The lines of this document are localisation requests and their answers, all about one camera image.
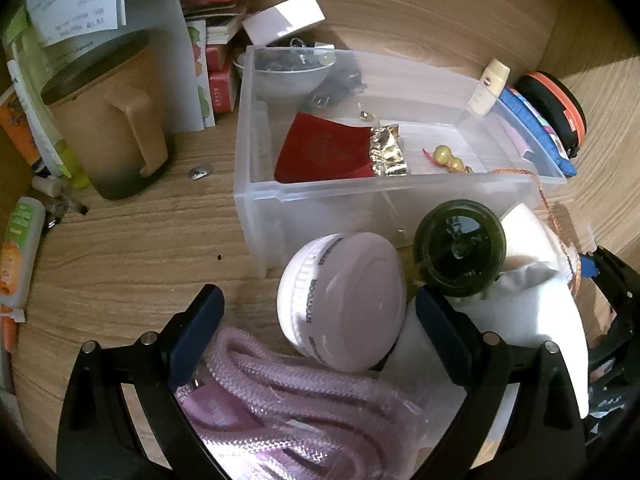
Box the grey folder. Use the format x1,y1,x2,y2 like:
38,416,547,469
147,0,217,134

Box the white bowl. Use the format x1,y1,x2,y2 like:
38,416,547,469
232,46,338,107

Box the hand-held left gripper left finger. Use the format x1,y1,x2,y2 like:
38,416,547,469
56,284,226,480

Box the blue patterned pouch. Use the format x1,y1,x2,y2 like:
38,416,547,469
497,86,577,179

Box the white cardboard box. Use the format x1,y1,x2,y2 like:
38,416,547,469
242,0,326,49

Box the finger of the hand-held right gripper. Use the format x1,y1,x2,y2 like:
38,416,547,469
580,246,635,321

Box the white cloth pouch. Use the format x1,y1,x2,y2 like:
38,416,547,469
447,204,591,421

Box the pile of small trinkets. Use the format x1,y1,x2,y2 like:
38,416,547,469
254,37,337,73

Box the gold foil wrapper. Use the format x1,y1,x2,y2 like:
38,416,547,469
367,124,408,178

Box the gold bead charm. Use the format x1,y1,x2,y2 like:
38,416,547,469
422,145,475,174

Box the green white tube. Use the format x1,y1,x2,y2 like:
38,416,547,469
7,40,92,189

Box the stack of booklets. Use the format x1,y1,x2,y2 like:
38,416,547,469
172,0,249,47

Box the cream sunscreen bottle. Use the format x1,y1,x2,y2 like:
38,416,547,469
467,58,511,117

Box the brown mug with dark lid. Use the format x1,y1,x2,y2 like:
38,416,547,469
40,35,171,201

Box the clear plastic container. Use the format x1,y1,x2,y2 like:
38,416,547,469
234,45,568,279

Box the white printed paper sheet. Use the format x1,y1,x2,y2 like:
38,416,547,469
25,0,127,49

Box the pink rope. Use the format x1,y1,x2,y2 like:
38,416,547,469
175,327,432,480

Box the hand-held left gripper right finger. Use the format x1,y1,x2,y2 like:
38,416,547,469
415,285,586,480

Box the small dark metal trinket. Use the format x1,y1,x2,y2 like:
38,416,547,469
44,194,90,232

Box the black orange round case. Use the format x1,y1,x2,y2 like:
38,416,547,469
515,71,587,159

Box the small white cap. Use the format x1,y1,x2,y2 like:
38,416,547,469
32,175,65,197

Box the green orange tube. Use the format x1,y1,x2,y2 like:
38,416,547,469
0,196,47,311

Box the dark green spray bottle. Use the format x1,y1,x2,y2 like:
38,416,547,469
412,200,508,302

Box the round white jar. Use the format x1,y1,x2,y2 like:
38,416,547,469
277,232,408,373

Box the red cloth pouch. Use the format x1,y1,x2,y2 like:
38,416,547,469
274,112,377,184

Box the orange packet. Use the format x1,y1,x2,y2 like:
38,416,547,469
0,85,43,168

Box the red packets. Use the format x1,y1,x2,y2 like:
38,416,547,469
205,42,240,114

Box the pink flat packet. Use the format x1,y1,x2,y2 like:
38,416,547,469
500,112,535,161

